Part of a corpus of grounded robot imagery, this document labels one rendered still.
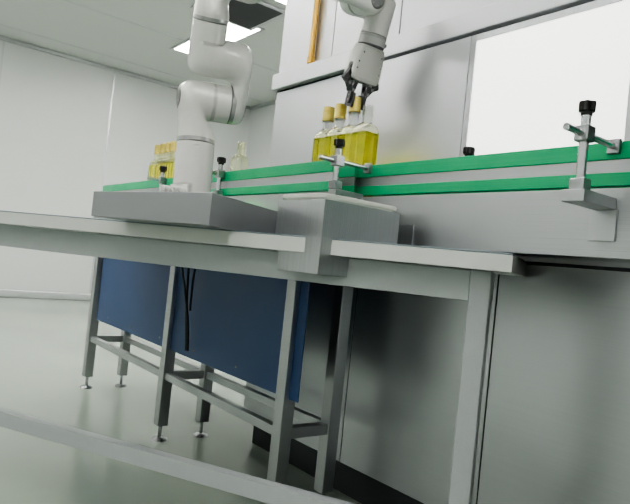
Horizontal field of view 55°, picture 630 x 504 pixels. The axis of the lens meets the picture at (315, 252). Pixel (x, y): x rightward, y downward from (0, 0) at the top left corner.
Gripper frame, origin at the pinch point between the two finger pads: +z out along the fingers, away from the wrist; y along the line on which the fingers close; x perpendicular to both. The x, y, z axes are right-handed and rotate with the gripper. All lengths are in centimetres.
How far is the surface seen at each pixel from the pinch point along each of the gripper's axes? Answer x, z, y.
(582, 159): 81, 4, 17
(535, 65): 46, -17, -12
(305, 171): 4.2, 22.2, 13.7
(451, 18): 14.8, -27.2, -12.4
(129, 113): -589, 46, -152
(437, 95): 18.8, -6.6, -11.7
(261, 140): -553, 37, -317
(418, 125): 15.1, 2.1, -11.8
